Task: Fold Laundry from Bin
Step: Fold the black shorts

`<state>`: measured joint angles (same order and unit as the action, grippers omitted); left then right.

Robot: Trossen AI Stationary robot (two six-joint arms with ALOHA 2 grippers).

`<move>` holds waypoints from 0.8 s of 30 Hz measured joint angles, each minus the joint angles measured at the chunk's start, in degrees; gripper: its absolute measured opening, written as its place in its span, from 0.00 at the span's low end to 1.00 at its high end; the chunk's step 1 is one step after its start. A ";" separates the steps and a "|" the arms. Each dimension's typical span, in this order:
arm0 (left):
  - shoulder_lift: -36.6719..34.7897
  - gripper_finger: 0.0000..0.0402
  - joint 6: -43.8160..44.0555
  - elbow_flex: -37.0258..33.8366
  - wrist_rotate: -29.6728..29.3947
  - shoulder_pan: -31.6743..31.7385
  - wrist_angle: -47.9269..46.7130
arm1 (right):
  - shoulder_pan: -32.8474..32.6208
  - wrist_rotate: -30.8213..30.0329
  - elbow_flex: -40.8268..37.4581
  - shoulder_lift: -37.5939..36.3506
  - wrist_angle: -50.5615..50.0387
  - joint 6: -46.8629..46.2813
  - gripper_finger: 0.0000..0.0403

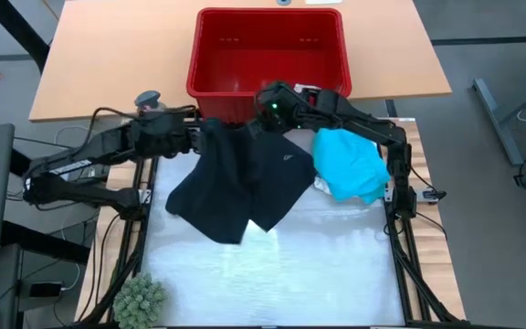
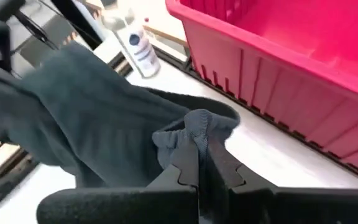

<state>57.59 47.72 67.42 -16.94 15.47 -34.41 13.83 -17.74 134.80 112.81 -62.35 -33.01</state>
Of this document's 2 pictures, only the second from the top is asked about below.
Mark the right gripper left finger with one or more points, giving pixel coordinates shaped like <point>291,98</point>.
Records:
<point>182,174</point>

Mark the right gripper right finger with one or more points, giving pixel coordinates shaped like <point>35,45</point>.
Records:
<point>225,174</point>

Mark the black garment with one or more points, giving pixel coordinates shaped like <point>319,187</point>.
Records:
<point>89,124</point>

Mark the red plastic bin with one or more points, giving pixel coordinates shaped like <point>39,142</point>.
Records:
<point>275,62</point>

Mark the hazard striped mat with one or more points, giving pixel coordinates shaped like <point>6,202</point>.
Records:
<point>71,37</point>

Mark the black desk leg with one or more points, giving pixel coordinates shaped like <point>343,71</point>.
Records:
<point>79,21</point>

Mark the clear spray bottle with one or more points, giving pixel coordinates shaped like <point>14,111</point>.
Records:
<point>141,46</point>

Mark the light wooden desk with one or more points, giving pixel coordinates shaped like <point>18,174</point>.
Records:
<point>166,35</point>

